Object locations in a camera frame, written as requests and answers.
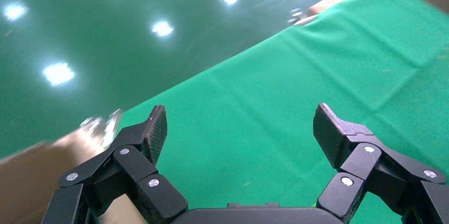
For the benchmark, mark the large open cardboard carton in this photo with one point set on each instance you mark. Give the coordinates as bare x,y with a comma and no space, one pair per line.
28,176

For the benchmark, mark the green table cloth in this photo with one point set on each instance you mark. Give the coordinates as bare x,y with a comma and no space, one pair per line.
280,92

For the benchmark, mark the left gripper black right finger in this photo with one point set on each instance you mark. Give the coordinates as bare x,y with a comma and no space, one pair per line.
361,159

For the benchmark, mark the metal table clamp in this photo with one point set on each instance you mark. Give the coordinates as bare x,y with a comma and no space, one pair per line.
101,127
300,17

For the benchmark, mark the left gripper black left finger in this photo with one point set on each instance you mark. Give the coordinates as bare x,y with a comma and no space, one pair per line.
136,166

